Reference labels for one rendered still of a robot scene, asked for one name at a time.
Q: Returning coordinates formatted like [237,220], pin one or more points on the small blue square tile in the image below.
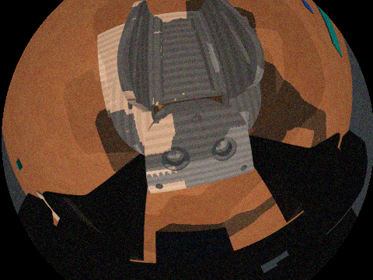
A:
[307,6]

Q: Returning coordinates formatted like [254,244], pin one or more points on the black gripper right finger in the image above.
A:
[290,171]

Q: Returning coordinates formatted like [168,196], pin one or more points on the small teal cube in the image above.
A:
[18,164]

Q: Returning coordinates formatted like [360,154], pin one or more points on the teal flat rectangular plate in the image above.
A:
[332,32]

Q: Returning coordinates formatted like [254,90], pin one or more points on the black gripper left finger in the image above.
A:
[115,209]

